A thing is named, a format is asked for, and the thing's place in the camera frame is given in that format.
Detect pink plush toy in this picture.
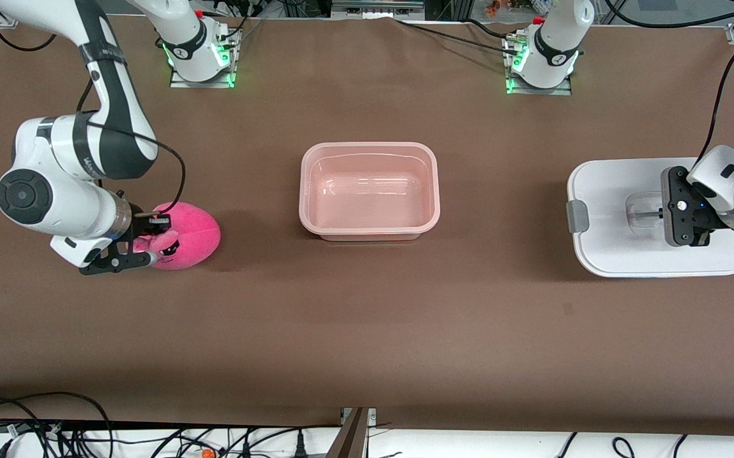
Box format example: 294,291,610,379
135,202,221,271

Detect white box lid grey latches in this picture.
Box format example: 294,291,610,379
566,157,734,279

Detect pink translucent plastic box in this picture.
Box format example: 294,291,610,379
299,141,441,241

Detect brown table cover sheet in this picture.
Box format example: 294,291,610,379
0,13,734,437

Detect grey background device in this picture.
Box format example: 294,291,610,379
331,0,426,20

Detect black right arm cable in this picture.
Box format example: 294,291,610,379
0,0,187,217

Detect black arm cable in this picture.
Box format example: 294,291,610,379
606,0,734,161
0,0,187,217

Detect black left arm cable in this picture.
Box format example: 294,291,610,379
606,0,734,161

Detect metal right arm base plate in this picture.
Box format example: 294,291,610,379
170,29,240,88

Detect long looping black cable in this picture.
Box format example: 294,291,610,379
0,391,113,458

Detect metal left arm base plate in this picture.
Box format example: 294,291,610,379
504,32,572,96

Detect aluminium profile post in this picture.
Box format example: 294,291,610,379
326,407,377,458

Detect black cable across table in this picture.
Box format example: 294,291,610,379
394,17,530,58

